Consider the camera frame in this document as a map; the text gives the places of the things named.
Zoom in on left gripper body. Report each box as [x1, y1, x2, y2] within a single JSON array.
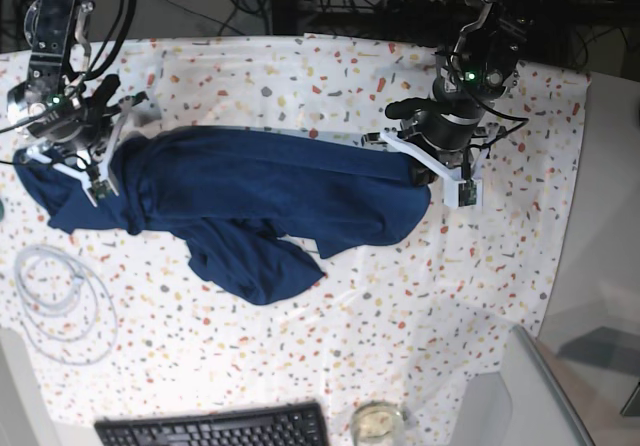
[[384, 98, 483, 166]]

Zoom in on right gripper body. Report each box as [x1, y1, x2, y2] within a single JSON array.
[[27, 75, 121, 154]]

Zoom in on dark blue t-shirt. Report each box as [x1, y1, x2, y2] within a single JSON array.
[[17, 126, 431, 305]]

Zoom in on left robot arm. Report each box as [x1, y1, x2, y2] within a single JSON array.
[[385, 0, 542, 155]]

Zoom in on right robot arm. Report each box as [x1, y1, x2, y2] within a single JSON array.
[[7, 0, 137, 159]]

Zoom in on black computer keyboard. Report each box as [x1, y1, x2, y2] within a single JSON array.
[[94, 402, 330, 446]]

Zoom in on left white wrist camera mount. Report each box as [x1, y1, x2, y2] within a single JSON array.
[[360, 120, 506, 211]]

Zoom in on coiled white cable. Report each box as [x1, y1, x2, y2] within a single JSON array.
[[12, 244, 120, 366]]

